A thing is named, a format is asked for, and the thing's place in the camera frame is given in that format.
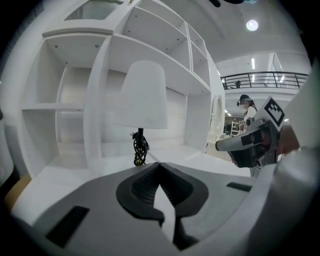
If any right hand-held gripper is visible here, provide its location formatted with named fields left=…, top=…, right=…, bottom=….
left=215, top=95, right=286, bottom=169

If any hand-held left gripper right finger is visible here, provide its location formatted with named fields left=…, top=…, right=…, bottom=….
left=159, top=161, right=261, bottom=251

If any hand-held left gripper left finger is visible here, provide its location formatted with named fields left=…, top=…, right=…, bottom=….
left=11, top=161, right=176, bottom=256

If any white table lamp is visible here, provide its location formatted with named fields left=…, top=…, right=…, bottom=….
left=114, top=60, right=169, bottom=167

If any person's right forearm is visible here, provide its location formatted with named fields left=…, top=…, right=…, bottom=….
left=277, top=124, right=301, bottom=157

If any white shelf unit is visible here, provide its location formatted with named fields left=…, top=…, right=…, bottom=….
left=4, top=0, right=226, bottom=181

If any wooden side board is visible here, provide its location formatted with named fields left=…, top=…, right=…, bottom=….
left=3, top=174, right=34, bottom=211

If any black balcony railing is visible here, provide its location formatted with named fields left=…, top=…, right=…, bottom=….
left=220, top=71, right=310, bottom=91

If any round ceiling light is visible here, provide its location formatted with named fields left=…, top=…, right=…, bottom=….
left=245, top=19, right=260, bottom=32

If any grey ribbed vent panel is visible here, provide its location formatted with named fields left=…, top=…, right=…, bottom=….
left=64, top=0, right=124, bottom=22

